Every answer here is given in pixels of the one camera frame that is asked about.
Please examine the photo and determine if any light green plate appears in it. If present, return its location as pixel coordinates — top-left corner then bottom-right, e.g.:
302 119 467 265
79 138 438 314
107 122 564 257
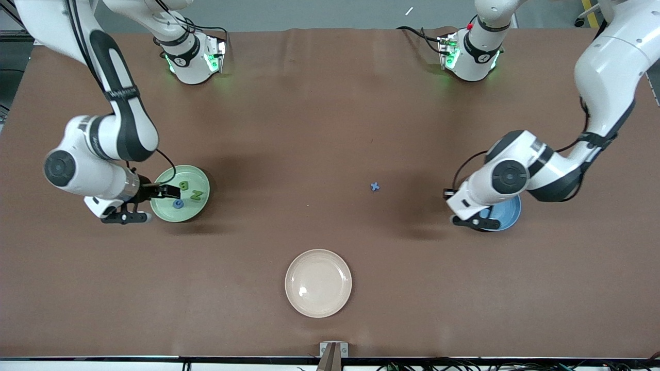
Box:
150 165 210 223

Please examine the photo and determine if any blue plate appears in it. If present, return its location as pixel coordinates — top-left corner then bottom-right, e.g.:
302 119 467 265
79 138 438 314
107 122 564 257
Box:
477 195 522 232

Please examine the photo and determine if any brown table cover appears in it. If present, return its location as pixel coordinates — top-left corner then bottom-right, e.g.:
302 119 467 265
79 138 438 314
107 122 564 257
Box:
0 26 660 359

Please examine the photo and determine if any beige plate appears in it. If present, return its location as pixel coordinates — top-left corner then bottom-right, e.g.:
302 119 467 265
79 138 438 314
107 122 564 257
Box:
285 249 353 318

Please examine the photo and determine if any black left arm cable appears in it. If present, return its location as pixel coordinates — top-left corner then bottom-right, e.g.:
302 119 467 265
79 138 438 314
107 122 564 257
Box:
453 95 591 190

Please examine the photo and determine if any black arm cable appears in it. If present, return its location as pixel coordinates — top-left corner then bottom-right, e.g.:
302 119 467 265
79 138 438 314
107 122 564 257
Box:
453 95 591 190
155 148 177 186

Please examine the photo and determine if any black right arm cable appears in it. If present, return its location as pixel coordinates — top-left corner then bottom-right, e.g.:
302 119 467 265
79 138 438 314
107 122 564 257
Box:
155 148 177 186

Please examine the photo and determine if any black right base cable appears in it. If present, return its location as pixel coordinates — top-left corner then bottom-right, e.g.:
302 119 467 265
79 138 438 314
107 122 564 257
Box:
191 13 230 57

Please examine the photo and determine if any black base cable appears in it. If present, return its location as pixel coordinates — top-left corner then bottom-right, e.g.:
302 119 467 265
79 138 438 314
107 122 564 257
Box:
396 26 445 55
191 13 230 57

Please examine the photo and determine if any black left base cable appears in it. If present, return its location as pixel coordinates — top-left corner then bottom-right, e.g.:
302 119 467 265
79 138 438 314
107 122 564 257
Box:
396 26 445 55

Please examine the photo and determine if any metal camera bracket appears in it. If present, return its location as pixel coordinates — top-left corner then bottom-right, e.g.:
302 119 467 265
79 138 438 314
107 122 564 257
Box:
319 342 349 371

